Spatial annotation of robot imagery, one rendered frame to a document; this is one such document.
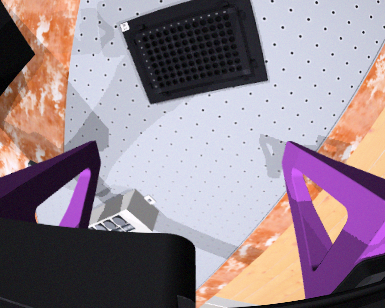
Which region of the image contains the white control panel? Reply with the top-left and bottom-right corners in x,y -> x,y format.
88,189 -> 159,233

